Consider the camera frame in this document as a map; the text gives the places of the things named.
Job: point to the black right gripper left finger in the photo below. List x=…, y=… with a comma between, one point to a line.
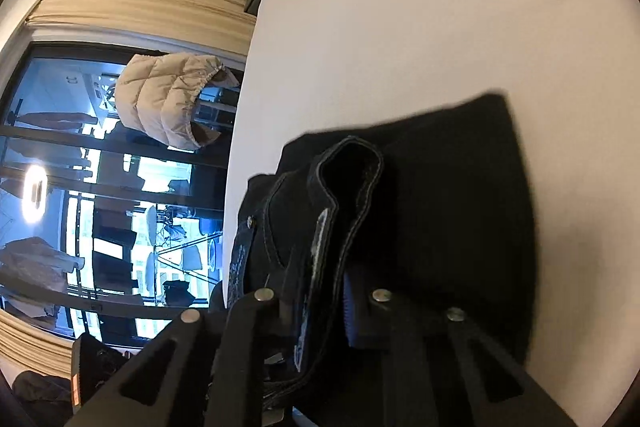
x=204, y=369

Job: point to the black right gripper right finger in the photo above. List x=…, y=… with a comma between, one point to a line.
x=417, y=365

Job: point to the black denim pants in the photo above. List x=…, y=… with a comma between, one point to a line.
x=435, y=206

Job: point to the dark framed window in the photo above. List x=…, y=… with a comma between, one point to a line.
x=104, y=229

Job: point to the beige puffer vest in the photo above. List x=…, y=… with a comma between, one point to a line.
x=159, y=96

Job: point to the white bed sheet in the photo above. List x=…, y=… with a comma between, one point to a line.
x=571, y=70

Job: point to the beige curtain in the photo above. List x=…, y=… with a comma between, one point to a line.
x=218, y=24

